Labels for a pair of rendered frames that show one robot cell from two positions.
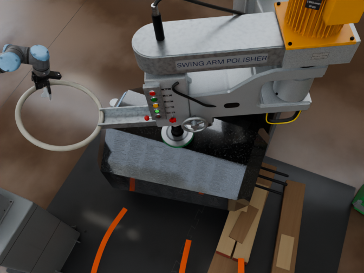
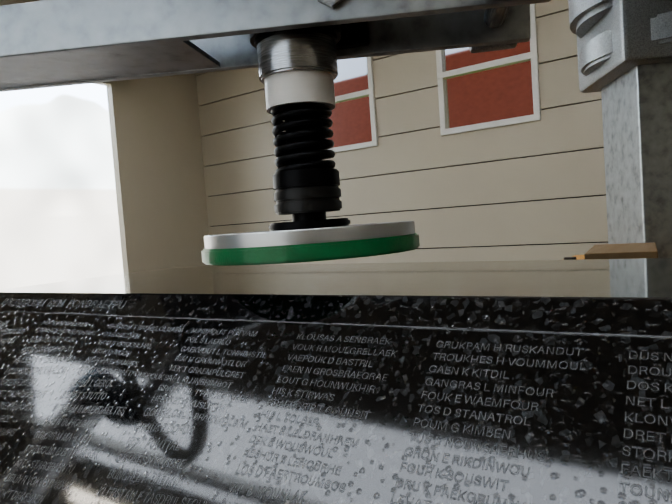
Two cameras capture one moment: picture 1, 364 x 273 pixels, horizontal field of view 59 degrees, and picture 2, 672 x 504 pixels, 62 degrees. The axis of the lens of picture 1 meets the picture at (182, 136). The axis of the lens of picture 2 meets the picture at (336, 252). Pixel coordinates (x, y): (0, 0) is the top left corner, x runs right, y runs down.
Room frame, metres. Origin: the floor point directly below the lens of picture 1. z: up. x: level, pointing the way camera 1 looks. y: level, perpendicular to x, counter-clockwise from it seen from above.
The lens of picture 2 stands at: (0.53, -0.04, 0.91)
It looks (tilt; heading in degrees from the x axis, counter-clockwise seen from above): 3 degrees down; 4
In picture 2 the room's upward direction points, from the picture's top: 4 degrees counter-clockwise
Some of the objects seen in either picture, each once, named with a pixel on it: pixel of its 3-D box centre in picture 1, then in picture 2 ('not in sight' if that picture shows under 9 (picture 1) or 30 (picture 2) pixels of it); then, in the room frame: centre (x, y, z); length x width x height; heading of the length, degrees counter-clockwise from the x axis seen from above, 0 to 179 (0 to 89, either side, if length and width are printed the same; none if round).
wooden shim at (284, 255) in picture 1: (285, 251); not in sight; (0.38, -0.64, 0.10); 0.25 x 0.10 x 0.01; 154
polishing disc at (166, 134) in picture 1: (177, 131); (310, 234); (1.10, 0.02, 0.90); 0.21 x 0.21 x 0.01
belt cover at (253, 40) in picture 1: (238, 44); not in sight; (1.07, -0.32, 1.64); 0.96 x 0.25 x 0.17; 84
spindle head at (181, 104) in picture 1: (184, 89); not in sight; (1.09, -0.05, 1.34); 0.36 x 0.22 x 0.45; 84
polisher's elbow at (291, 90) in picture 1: (293, 77); not in sight; (1.04, -0.63, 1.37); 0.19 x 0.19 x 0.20
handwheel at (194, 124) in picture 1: (194, 119); not in sight; (0.97, -0.08, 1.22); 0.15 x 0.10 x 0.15; 84
